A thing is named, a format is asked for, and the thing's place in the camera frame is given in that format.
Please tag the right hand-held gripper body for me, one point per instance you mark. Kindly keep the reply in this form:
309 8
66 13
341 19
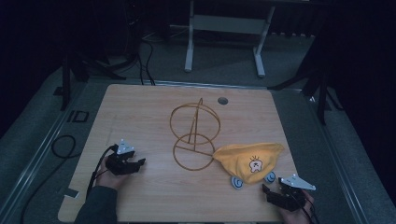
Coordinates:
292 194

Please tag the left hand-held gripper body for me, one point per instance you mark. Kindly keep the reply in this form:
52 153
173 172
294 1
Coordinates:
120 166

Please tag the yellow cartoon hat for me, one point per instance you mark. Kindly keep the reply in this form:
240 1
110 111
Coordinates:
249 161

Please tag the person's left hand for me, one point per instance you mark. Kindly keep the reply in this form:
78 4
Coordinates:
109 180

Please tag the person's right hand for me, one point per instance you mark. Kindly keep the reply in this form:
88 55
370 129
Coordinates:
297 216

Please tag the black metal stand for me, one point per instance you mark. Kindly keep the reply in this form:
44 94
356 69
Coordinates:
84 68
314 81

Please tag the grey table grommet hole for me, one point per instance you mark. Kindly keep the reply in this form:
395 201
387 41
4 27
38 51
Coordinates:
222 100

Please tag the white desk frame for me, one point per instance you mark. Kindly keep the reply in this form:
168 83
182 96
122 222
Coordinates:
229 25

